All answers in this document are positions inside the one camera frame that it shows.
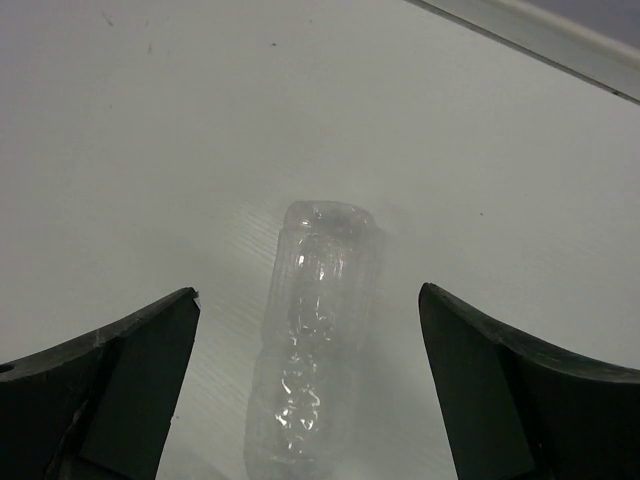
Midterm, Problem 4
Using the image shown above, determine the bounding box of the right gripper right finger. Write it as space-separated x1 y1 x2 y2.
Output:
418 283 639 479

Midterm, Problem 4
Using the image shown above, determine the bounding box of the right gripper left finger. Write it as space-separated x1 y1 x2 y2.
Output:
1 287 200 479

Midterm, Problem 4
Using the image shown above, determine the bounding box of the clear bottle blue-white cap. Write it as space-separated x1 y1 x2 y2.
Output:
244 200 381 479

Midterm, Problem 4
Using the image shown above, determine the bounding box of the metal rail back edge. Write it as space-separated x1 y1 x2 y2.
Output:
414 0 639 104

